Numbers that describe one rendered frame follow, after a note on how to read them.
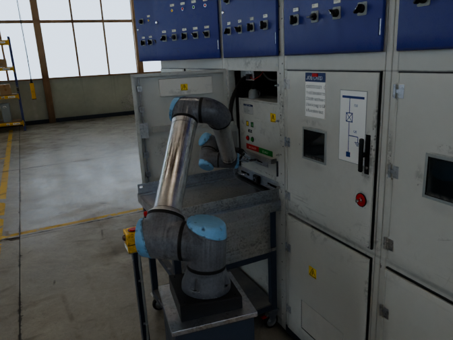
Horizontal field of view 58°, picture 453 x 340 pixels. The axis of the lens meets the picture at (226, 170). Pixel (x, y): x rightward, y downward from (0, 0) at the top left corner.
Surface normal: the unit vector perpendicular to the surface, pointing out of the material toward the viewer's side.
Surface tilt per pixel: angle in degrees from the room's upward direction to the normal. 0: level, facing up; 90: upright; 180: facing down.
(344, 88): 90
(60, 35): 90
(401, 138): 90
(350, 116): 90
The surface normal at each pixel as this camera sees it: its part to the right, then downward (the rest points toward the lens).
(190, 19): -0.65, 0.23
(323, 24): -0.90, 0.16
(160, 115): 0.30, 0.24
